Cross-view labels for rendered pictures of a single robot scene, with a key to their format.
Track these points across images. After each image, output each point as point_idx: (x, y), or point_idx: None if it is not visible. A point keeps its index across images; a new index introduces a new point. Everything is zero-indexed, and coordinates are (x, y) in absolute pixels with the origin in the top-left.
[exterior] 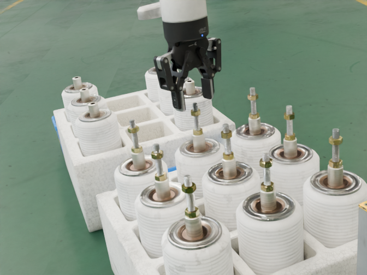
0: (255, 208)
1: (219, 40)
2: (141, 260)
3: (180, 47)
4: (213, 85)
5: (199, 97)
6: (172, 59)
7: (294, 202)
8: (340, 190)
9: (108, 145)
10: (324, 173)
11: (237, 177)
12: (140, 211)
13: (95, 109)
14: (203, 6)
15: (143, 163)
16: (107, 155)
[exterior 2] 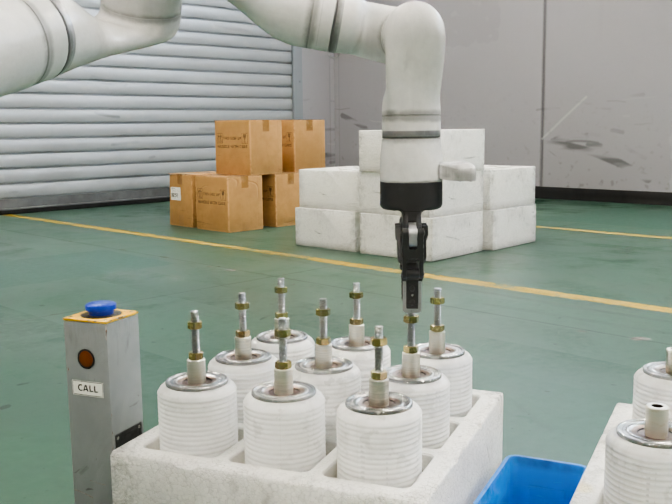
0: (252, 353)
1: (401, 231)
2: None
3: (401, 214)
4: (406, 295)
5: (614, 431)
6: None
7: (220, 360)
8: (183, 375)
9: (632, 417)
10: (216, 382)
11: (308, 364)
12: None
13: (666, 358)
14: (381, 167)
15: (429, 346)
16: (611, 419)
